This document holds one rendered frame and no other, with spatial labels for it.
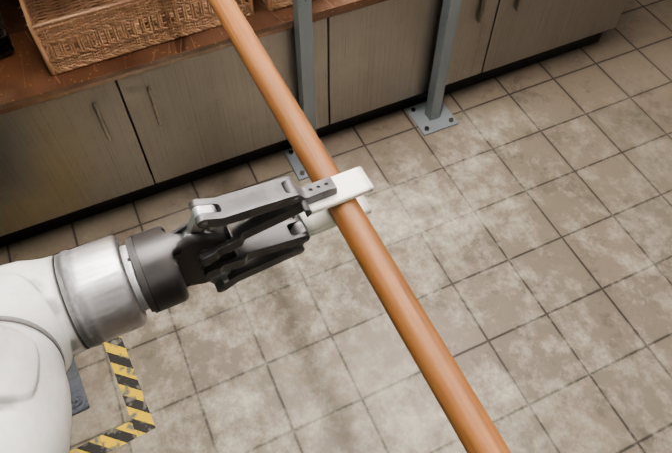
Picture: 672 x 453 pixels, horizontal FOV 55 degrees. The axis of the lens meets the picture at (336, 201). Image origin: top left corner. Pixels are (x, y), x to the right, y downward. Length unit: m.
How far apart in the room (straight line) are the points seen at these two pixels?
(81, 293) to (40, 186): 1.44
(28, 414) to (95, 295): 0.16
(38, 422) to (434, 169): 1.88
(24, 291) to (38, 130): 1.29
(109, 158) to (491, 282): 1.19
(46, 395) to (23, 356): 0.03
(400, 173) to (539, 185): 0.47
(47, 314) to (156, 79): 1.29
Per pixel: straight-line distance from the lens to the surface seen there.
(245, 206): 0.57
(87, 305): 0.58
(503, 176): 2.24
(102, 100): 1.81
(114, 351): 1.95
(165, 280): 0.58
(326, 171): 0.64
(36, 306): 0.57
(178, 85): 1.83
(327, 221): 0.64
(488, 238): 2.08
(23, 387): 0.46
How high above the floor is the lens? 1.71
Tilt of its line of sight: 55 degrees down
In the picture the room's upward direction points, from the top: straight up
